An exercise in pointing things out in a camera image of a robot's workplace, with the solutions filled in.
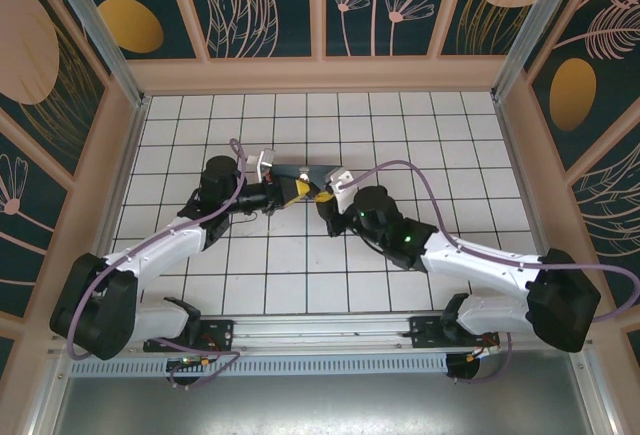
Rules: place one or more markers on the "orange oval pink leaves panel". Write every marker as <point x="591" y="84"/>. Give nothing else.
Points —
<point x="600" y="80"/>

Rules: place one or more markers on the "large pale disc wall panel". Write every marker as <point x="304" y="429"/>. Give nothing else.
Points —
<point x="40" y="80"/>

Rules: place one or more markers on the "aluminium side rail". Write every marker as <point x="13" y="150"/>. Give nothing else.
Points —
<point x="120" y="195"/>

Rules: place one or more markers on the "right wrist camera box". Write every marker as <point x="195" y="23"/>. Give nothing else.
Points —
<point x="342" y="190"/>

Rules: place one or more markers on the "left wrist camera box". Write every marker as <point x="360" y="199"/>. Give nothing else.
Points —
<point x="262" y="162"/>

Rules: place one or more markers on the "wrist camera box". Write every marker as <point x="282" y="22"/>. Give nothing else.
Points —
<point x="342" y="190"/>
<point x="262" y="162"/>

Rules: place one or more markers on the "single pink flower wall panel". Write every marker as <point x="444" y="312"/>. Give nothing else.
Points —
<point x="25" y="215"/>

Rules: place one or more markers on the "pale disc gold stems panel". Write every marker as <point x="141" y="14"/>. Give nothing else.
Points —
<point x="480" y="20"/>

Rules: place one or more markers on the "silver box hasp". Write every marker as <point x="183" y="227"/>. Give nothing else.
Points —
<point x="303" y="173"/>

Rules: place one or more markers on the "pink flowers wall panel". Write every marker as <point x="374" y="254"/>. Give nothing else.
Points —
<point x="360" y="30"/>

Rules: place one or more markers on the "aluminium front rail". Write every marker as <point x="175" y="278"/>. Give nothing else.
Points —
<point x="325" y="330"/>

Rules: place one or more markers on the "starry night print tin box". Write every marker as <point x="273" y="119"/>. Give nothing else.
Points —
<point x="320" y="173"/>

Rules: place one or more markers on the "pink leaf outlines wall panel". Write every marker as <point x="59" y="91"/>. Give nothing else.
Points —
<point x="615" y="215"/>

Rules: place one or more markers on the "small orange oval wall panel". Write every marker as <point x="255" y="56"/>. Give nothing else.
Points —
<point x="150" y="5"/>

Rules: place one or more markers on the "large orange disc wall panel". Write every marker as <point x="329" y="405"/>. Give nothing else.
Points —
<point x="250" y="15"/>

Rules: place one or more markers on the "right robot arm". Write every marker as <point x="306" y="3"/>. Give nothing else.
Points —
<point x="475" y="265"/>

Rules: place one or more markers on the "aluminium corner post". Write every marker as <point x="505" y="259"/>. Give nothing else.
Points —
<point x="524" y="30"/>
<point x="99" y="30"/>

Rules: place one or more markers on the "grey metal plate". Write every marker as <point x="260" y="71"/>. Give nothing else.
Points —
<point x="325" y="405"/>

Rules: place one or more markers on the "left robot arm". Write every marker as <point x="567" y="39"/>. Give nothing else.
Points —
<point x="160" y="250"/>

